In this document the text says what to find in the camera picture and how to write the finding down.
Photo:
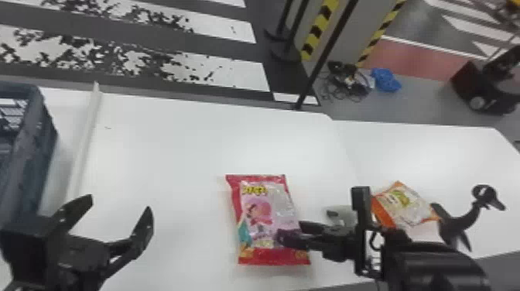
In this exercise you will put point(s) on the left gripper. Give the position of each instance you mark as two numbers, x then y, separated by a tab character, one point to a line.
77	260

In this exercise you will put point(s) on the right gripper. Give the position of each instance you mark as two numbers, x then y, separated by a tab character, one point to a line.
339	244

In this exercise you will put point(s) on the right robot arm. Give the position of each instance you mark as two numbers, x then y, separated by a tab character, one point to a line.
430	264

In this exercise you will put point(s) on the red snack packet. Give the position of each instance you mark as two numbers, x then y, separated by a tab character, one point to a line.
264	211

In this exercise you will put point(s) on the blue basket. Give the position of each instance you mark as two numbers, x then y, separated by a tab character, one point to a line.
24	162

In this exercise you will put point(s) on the orange snack packet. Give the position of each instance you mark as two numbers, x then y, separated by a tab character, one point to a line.
402	205

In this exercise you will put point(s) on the black stand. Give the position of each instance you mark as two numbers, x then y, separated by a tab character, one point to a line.
457	225

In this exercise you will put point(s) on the blue bag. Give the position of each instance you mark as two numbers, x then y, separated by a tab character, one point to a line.
385	80

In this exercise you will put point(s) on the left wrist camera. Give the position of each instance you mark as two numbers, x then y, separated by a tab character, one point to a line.
24	244

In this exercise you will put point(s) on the striped post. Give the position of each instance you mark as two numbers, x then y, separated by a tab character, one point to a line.
319	26
380	32

